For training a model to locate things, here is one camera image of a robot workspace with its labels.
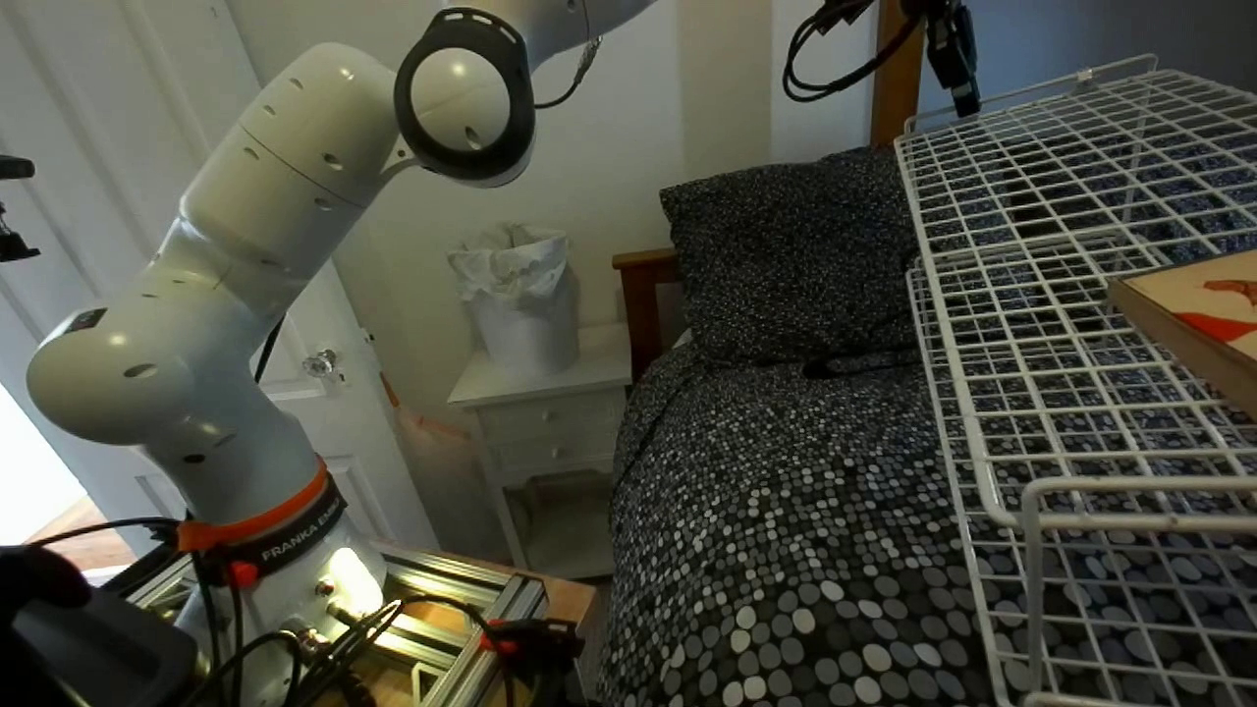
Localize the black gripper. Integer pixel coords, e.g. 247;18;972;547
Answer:
916;0;987;121

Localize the white wire two-tier rack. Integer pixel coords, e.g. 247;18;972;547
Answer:
893;49;1257;707

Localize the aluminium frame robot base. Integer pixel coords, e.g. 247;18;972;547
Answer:
100;543;599;707

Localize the dark speckled pillow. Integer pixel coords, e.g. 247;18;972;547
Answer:
657;142;925;379

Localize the wooden board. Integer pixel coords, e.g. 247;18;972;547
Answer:
1102;246;1257;422

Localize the brown wooden bed headboard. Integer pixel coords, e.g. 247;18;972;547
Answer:
610;246;683;384

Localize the white crumpled bag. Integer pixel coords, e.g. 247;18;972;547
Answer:
443;221;586;378

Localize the black dotted bedspread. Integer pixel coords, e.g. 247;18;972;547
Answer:
591;340;1257;707

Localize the white nightstand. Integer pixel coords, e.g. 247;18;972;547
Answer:
447;321;640;582

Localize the white door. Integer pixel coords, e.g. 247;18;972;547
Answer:
0;10;443;556

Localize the red and black clamp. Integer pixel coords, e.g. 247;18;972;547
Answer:
475;615;587;676

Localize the black device with grey cover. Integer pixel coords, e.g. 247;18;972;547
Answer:
0;547;205;707

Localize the tall wooden post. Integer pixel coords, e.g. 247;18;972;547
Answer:
866;0;931;149

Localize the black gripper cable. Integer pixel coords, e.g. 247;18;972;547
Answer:
777;0;925;104

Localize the metal door handle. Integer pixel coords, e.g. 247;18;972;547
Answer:
301;340;352;390

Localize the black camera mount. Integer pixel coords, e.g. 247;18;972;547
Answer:
0;153;41;268

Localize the black base cable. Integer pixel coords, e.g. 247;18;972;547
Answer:
18;513;188;556

